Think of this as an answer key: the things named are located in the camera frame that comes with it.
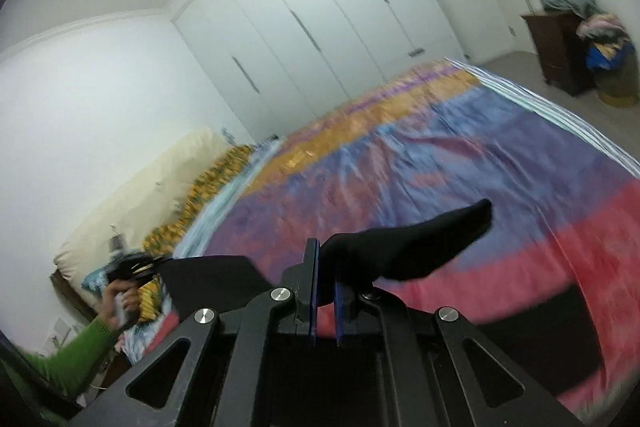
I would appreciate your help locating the person's left hand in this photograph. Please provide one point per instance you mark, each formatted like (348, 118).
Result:
(131, 302)

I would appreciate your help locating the pile of mixed clothes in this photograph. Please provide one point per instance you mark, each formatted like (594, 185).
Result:
(605, 39)

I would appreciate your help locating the white wardrobe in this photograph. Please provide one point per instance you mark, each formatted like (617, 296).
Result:
(320, 7)

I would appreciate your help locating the cream padded headboard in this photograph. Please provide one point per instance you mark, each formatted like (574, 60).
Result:
(145, 192)

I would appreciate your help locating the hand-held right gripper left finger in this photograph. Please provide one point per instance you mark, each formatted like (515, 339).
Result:
(313, 292)

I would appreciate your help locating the person's left forearm green sleeve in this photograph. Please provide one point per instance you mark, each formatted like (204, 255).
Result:
(75, 352)

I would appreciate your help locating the black pants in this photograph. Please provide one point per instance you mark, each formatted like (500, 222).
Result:
(410, 247)

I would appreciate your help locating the yellow laundry basket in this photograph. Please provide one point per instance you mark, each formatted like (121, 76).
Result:
(622, 82)

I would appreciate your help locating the colourful floral bed blanket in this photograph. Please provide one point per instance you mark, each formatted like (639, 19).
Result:
(450, 147)

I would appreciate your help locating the grey clothing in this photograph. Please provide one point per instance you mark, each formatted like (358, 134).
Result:
(567, 1)

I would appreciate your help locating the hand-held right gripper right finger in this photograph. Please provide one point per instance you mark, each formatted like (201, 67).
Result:
(340, 312)

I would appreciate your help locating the teal patterned pillow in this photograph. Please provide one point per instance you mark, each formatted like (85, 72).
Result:
(94, 284)

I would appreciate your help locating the dark wooden dresser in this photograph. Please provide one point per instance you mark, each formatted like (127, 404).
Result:
(560, 52)

